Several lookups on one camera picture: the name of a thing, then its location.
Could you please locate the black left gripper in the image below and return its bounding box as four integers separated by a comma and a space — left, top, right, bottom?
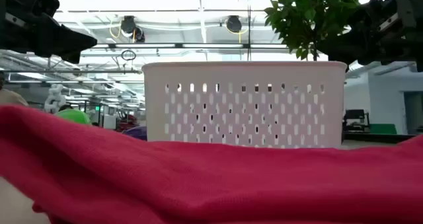
0, 0, 98, 65

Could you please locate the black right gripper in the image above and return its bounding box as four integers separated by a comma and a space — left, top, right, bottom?
316, 0, 423, 72

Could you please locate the green round toy fruit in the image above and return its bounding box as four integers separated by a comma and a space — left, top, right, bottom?
54, 108, 93, 126

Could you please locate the white robot figure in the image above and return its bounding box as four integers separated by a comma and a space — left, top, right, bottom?
44, 83, 67, 114

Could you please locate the green leafy plant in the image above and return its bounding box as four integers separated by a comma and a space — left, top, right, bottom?
263, 0, 361, 62

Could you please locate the person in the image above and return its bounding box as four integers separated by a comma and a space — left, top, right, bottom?
0, 70, 30, 108

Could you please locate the red equipment cart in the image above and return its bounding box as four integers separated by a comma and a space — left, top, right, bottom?
115, 113, 140, 133

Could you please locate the black vertical pole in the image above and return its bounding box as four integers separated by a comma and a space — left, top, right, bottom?
246, 0, 252, 62

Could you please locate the white perforated plastic basket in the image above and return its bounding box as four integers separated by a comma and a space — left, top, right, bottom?
141, 61, 348, 150

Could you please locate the red folded cloth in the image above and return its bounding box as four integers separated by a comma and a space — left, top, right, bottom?
0, 104, 423, 224

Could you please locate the black ceiling cable reel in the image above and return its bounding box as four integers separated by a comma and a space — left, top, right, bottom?
225, 15, 243, 34
120, 15, 146, 44

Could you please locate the black aluminium table frame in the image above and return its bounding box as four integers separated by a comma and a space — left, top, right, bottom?
342, 132, 418, 144

